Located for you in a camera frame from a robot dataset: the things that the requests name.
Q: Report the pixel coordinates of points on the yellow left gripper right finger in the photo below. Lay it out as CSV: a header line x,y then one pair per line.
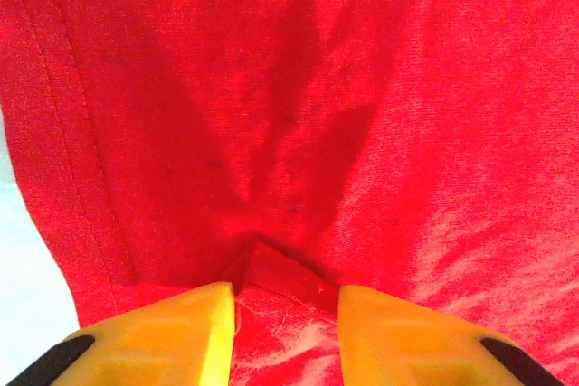
x,y
407,345

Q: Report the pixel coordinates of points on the red t-shirt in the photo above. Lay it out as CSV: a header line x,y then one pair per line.
x,y
289,87

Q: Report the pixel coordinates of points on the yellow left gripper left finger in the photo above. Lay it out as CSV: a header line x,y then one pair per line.
x,y
149,341

